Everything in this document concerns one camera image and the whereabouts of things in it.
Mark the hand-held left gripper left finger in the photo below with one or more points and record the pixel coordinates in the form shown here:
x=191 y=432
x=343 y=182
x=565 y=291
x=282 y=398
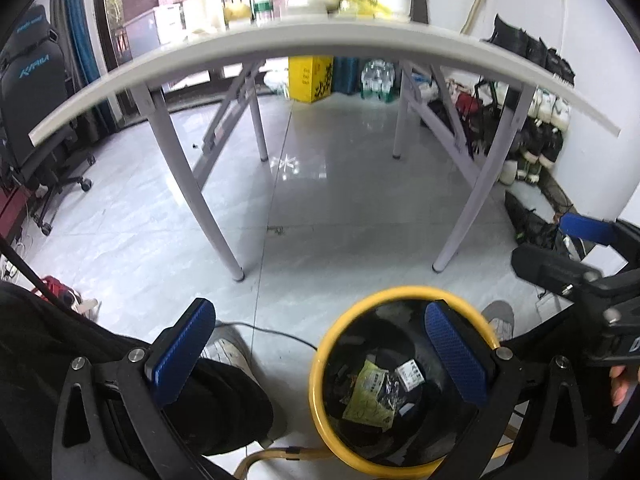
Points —
x=180 y=350

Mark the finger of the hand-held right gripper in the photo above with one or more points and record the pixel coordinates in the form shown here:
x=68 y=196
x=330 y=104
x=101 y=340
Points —
x=550 y=267
x=585 y=229

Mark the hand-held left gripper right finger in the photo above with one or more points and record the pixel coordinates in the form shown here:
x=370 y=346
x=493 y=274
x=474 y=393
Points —
x=455 y=350

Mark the small white packet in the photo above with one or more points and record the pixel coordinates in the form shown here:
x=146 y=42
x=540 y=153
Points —
x=411 y=372

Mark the clear plastic wrapper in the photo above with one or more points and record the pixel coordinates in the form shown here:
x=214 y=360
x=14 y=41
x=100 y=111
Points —
x=397 y=394

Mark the yellow rimmed black bin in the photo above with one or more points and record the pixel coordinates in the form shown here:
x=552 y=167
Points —
x=360 y=345

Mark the green snack wrapper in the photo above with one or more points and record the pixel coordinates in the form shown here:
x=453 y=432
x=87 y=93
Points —
x=370 y=395

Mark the person's right hand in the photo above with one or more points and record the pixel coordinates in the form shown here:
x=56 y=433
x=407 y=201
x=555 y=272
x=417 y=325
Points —
x=622 y=385

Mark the black mesh bag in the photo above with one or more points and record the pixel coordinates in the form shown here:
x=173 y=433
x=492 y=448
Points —
x=530 y=225

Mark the person's left shoe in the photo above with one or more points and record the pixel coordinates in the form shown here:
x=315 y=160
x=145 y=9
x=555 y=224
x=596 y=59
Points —
x=227 y=352

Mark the person's shoe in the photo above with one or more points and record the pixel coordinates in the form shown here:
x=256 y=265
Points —
x=500 y=317
x=227 y=352

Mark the person's right shoe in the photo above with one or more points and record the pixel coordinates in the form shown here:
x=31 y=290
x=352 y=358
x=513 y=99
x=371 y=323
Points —
x=500 y=317

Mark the person's left leg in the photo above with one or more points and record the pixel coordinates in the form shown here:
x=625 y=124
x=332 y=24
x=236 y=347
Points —
x=100 y=340

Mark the red floor object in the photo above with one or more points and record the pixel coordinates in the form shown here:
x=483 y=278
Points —
x=57 y=287

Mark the dark red cabinet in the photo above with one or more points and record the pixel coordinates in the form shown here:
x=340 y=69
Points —
x=7 y=210

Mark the pack of water bottles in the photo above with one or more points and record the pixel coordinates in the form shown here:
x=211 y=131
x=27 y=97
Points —
x=380 y=80

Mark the black gaming chair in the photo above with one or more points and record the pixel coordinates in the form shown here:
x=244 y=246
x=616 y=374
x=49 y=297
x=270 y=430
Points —
x=35 y=110

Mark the blue curtain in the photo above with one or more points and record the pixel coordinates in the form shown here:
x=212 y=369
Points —
x=345 y=75
x=80 y=35

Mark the white plastic bag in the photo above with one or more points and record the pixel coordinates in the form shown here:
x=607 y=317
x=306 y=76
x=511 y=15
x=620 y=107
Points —
x=275 y=82

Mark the yellow box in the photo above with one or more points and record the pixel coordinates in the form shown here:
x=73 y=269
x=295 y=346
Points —
x=310 y=80

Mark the white box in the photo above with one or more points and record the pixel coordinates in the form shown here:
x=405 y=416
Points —
x=167 y=20

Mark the white folding table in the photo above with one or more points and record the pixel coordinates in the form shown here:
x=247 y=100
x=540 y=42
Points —
x=300 y=40

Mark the translucent white container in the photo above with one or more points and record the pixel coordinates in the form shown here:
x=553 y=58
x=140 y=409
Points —
x=202 y=12

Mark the small yellow object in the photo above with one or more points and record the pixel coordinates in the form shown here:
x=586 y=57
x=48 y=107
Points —
x=237 y=14

